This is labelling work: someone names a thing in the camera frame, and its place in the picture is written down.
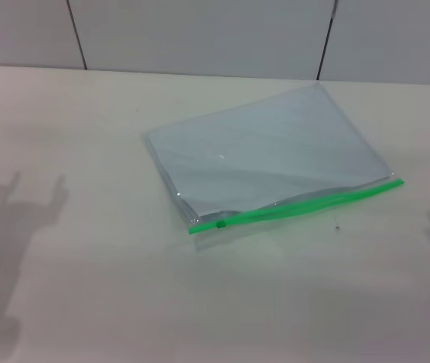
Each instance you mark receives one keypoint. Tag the clear document bag green zipper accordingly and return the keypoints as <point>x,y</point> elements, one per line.
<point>275,151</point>

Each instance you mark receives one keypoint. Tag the green zipper slider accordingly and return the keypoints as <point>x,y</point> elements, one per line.
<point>220,225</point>

